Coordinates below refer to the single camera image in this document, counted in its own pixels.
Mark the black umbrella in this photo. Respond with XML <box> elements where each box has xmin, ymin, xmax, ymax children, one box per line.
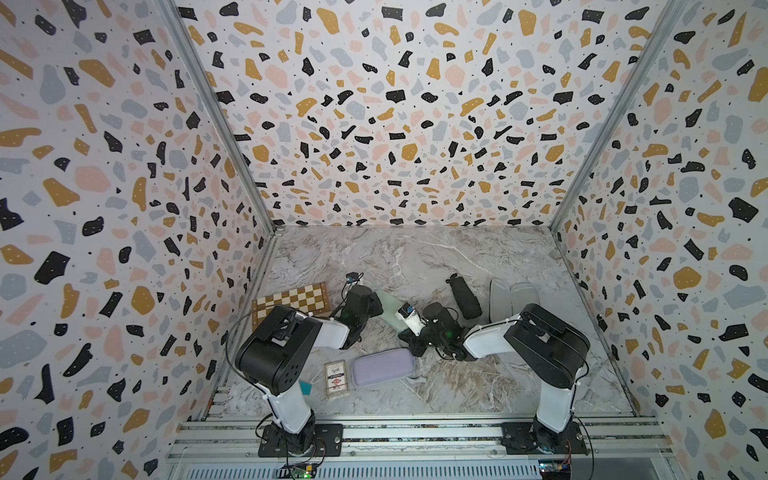
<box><xmin>446</xmin><ymin>273</ymin><xmax>482</xmax><ymax>320</ymax></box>

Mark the lilac zippered umbrella sleeve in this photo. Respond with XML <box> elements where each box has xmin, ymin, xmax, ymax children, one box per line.
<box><xmin>351</xmin><ymin>348</ymin><xmax>416</xmax><ymax>388</ymax></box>

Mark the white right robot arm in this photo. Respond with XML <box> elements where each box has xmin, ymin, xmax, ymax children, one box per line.
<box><xmin>398</xmin><ymin>303</ymin><xmax>590</xmax><ymax>437</ymax></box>

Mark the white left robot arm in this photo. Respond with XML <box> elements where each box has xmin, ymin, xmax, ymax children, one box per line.
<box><xmin>234</xmin><ymin>285</ymin><xmax>383</xmax><ymax>436</ymax></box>

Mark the wooden chessboard box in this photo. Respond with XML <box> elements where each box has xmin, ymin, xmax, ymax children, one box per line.
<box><xmin>251</xmin><ymin>282</ymin><xmax>333</xmax><ymax>330</ymax></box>

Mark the playing card box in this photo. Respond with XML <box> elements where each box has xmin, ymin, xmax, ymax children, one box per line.
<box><xmin>324</xmin><ymin>360</ymin><xmax>349</xmax><ymax>397</ymax></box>

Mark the teal small block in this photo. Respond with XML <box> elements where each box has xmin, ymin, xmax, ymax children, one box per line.
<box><xmin>299</xmin><ymin>381</ymin><xmax>312</xmax><ymax>396</ymax></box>

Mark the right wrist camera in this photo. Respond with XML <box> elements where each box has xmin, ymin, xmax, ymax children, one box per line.
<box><xmin>396</xmin><ymin>302</ymin><xmax>425</xmax><ymax>336</ymax></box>

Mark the aluminium corner post left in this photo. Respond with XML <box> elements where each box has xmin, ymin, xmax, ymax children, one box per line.
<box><xmin>155</xmin><ymin>0</ymin><xmax>276</xmax><ymax>237</ymax></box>

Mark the aluminium corner post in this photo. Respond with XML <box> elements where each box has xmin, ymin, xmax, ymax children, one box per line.
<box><xmin>155</xmin><ymin>0</ymin><xmax>276</xmax><ymax>237</ymax></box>
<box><xmin>549</xmin><ymin>0</ymin><xmax>686</xmax><ymax>236</ymax></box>

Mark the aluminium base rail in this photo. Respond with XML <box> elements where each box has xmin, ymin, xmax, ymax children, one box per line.
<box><xmin>166</xmin><ymin>401</ymin><xmax>685</xmax><ymax>479</ymax></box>

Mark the aluminium corner post right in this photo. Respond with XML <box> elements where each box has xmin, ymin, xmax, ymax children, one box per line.
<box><xmin>549</xmin><ymin>0</ymin><xmax>686</xmax><ymax>236</ymax></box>

